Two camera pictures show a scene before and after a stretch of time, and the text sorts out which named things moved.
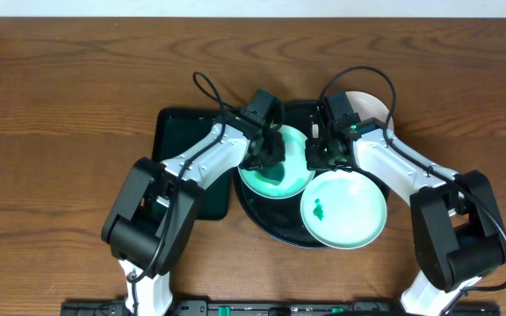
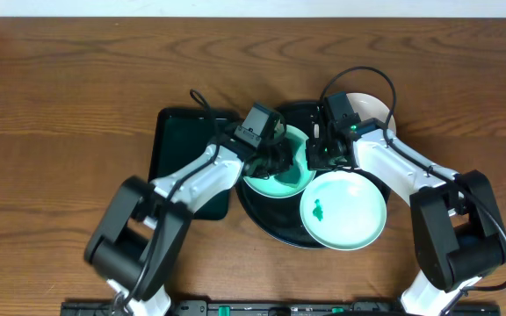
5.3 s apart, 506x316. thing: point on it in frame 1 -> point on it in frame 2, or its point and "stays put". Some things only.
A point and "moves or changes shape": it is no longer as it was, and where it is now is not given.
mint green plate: x=343 y=210 stays put
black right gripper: x=314 y=162 stays put
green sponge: x=273 y=175 moves or changes shape
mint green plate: x=297 y=176 stays put
